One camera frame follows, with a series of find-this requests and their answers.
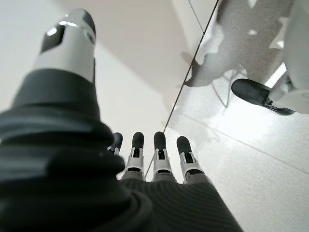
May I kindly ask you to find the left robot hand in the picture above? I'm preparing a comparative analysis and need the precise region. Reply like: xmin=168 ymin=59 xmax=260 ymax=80
xmin=0 ymin=8 xmax=242 ymax=232

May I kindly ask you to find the wide white cabinet door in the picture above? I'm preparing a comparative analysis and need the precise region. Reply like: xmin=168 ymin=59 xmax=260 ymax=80
xmin=0 ymin=0 xmax=219 ymax=179

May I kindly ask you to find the black left robot foot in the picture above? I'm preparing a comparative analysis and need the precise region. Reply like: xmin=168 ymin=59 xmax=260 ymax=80
xmin=231 ymin=78 xmax=295 ymax=116

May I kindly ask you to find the narrow white cabinet door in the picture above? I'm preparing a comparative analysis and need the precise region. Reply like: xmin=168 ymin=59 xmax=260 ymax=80
xmin=189 ymin=0 xmax=219 ymax=33

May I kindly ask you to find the left robot leg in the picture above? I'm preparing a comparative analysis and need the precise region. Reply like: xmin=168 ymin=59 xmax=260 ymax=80
xmin=265 ymin=0 xmax=309 ymax=114

